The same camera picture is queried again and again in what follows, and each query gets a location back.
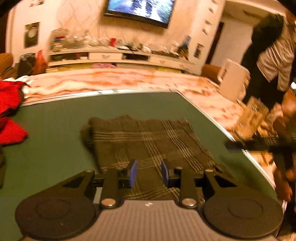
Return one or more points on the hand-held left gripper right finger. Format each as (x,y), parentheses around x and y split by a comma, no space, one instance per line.
(164,172)

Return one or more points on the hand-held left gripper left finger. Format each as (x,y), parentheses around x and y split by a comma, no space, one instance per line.
(133,173)

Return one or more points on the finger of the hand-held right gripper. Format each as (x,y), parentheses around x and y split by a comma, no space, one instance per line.
(249,143)

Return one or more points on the dark plaid pants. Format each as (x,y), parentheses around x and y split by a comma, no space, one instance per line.
(148,141)

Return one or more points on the person's right forearm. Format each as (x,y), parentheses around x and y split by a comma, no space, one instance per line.
(289,109)

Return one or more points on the person's right hand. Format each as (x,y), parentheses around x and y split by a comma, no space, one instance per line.
(283,185)

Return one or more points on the glass mug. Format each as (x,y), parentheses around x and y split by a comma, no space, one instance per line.
(251,120)

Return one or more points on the white pitcher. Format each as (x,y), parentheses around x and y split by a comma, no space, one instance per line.
(233,78)

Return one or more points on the brown armchair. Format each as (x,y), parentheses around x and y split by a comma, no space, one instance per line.
(210,73)

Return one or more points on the person's checkered shirt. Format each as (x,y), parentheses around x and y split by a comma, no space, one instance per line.
(275,60)

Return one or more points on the person in checked shirt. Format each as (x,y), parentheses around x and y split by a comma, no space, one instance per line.
(261,41)

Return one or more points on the small pillar picture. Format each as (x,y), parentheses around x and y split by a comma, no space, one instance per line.
(198,51)

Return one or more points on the pink cloth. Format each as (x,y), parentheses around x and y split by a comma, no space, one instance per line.
(103,66)

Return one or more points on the snack bag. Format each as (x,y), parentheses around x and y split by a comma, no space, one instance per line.
(185,45)

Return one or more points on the white television cabinet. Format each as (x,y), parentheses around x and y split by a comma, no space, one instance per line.
(104,56)

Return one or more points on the red cup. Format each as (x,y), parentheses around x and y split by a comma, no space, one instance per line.
(112,42)

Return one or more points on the red and black garment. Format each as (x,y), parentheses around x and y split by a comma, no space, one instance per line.
(10,97)

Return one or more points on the red plastic bag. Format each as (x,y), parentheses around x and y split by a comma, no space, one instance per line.
(41,61)

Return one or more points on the dark bag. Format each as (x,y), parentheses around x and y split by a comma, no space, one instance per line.
(25,64)

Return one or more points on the brown leather sofa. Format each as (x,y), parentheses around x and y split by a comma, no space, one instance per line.
(7,66)

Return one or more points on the wall-mounted television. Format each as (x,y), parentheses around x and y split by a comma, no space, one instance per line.
(141,9)

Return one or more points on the large wall photo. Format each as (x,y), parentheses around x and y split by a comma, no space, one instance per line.
(32,34)

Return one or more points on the small wall photo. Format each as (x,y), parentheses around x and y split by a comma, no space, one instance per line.
(37,2)

